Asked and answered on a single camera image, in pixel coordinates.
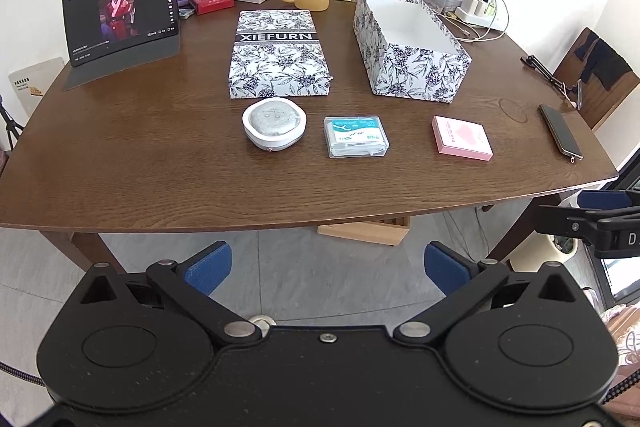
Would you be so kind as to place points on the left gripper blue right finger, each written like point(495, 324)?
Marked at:
point(447, 269)

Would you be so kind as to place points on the pink sticky note pad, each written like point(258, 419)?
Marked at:
point(455, 137)

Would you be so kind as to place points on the red small box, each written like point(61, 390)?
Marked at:
point(203, 7)

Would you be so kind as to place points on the white power strip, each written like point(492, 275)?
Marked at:
point(477, 12)

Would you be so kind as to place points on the clear floss pick box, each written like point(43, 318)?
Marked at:
point(356, 136)

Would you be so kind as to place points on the floral open storage box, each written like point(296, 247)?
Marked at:
point(408, 52)

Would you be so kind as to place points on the black tablet with cover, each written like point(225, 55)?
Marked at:
point(108, 36)

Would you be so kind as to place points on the black smartphone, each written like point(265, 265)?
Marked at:
point(561, 134)

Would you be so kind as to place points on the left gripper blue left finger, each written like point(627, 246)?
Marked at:
point(206, 270)

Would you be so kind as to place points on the floral box lid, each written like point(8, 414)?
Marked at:
point(277, 53)

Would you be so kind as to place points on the wooden chair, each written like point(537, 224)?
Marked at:
point(605, 76)

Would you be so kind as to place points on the round white case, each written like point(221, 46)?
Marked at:
point(274, 124)

